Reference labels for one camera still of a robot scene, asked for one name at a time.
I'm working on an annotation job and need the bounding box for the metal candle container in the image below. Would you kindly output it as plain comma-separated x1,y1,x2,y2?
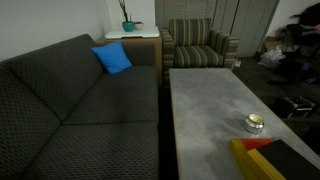
243,114,264,134

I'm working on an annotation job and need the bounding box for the wooden side table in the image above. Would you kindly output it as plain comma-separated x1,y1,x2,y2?
95,40,158,89

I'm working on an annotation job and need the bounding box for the grey coffee table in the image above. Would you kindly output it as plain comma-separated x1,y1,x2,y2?
169,68,320,180

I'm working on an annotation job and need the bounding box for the striped armchair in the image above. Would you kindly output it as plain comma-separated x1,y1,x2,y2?
161,18,239,87

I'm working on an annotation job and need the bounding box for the blue cushion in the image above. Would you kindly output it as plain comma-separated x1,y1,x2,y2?
92,41,132,74

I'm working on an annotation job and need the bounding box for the white tray on side table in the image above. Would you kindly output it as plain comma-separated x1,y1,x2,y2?
105,26,160,39

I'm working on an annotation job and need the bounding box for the small white plant pot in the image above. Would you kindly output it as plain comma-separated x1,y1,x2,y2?
135,22,144,30

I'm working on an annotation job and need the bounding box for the teal plant pot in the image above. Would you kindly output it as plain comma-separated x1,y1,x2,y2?
122,21,135,32

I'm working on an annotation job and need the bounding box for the dark grey patterned sofa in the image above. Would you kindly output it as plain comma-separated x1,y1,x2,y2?
0,34,159,180

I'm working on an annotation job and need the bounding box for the orange book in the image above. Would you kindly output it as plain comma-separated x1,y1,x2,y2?
241,138,272,151

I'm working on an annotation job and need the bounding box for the white plastic bag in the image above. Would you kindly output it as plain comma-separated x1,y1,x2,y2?
258,46,286,69

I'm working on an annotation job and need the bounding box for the yellow book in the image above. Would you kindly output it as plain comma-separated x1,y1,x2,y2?
229,139,286,180

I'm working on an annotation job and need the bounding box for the cardboard box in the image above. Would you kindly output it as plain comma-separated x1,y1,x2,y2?
262,36,283,52

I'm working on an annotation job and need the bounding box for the black case on floor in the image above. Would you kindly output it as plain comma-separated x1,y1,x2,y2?
271,96,319,118

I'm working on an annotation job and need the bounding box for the dark clutter pile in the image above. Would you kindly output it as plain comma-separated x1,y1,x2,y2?
269,3,320,85

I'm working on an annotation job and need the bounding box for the black book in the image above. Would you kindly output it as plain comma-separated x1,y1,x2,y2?
258,139,320,180

